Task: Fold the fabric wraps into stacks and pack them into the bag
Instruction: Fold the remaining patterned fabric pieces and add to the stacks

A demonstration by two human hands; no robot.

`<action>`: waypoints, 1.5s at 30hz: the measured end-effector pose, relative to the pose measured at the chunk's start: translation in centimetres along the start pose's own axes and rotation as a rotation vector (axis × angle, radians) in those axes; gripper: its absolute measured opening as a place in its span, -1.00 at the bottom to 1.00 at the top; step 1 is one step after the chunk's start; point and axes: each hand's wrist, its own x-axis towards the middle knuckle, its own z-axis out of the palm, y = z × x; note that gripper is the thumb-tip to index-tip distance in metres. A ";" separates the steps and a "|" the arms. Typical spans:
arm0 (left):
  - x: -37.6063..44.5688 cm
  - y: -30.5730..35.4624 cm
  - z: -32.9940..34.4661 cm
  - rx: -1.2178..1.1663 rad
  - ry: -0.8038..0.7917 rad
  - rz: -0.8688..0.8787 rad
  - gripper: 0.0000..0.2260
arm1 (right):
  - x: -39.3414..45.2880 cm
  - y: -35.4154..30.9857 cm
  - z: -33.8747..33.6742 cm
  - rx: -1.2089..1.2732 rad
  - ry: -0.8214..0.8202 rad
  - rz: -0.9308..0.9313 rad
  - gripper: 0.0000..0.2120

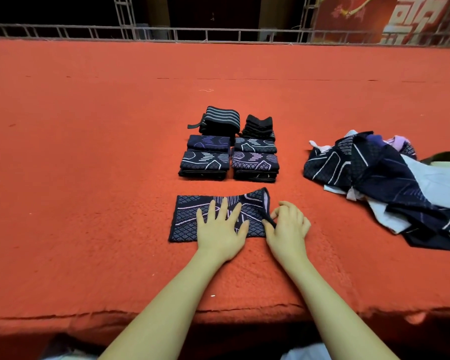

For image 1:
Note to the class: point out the person's left hand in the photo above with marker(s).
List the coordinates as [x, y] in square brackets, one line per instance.
[221, 237]

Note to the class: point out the person's right hand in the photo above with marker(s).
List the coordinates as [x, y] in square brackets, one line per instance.
[289, 234]

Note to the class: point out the single black purple-lined sock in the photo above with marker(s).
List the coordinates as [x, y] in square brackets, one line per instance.
[184, 217]
[255, 161]

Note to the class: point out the single black white-patterned sock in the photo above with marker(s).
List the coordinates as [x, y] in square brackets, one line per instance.
[203, 176]
[255, 177]
[204, 159]

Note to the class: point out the single navy blue-lined sock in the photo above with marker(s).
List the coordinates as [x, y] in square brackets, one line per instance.
[208, 142]

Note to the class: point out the single black grey-striped sock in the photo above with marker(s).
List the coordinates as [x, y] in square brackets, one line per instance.
[255, 144]

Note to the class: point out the person's left forearm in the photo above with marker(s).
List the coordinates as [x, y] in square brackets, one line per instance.
[161, 318]

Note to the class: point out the person's right forearm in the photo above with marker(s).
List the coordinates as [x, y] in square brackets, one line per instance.
[337, 318]

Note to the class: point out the person's pale blue clothing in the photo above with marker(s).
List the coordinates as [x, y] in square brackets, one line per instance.
[306, 352]

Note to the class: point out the heap of dark patterned socks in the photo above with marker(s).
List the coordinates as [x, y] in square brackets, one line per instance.
[375, 176]

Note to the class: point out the grey metal truss tower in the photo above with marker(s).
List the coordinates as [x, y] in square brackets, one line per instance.
[124, 17]
[307, 18]

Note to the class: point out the dark brown door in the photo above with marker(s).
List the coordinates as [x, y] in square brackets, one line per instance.
[214, 11]

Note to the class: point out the red banner with white print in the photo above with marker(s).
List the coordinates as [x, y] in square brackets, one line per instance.
[352, 17]

